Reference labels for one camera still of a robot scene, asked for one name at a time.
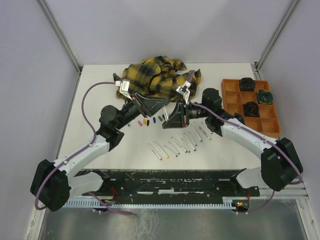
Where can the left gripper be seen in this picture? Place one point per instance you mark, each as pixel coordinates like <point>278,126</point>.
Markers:
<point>149,107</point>

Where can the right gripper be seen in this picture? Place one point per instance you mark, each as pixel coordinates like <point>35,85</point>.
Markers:
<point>179,118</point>

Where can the peach cap marker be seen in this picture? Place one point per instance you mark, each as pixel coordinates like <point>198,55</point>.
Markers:
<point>165,114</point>

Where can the dark green marker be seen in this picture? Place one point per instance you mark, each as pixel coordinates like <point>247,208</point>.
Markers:
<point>180,145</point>

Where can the pink cap pen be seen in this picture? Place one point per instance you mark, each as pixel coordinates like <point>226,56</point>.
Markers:
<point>155,152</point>

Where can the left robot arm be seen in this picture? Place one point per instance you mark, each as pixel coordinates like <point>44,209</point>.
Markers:
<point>56,182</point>

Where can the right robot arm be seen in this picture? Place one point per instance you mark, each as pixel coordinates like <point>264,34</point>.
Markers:
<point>280,165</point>

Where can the yellow plaid cloth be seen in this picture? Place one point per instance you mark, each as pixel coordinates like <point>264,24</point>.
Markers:
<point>156,77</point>

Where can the dark green rolled sock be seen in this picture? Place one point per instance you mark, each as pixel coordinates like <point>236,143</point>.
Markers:
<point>239,117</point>

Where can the black orange rolled sock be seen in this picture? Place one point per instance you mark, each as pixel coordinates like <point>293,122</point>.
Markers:
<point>251,109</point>

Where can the orange compartment tray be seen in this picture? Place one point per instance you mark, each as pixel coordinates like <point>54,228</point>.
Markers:
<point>252,100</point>

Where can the teal yellow rolled sock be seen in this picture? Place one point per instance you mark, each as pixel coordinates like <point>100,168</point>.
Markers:
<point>264,97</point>

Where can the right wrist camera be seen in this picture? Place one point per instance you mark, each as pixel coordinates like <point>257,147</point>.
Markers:
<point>184,91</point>

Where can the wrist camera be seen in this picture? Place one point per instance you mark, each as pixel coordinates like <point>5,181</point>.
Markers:
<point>184,91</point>
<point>124,87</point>

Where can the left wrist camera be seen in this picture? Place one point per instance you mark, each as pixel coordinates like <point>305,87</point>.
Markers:
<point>124,87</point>

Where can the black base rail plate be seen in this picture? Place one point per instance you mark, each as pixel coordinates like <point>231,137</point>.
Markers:
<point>172,187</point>

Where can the left aluminium frame post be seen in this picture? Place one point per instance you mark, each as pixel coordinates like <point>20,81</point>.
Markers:
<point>51,19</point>

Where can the aluminium frame post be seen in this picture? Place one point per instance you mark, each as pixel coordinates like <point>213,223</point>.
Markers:
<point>51,19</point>
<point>280,27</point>

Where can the right aluminium frame post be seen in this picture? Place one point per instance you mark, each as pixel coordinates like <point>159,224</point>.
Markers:
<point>280,27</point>

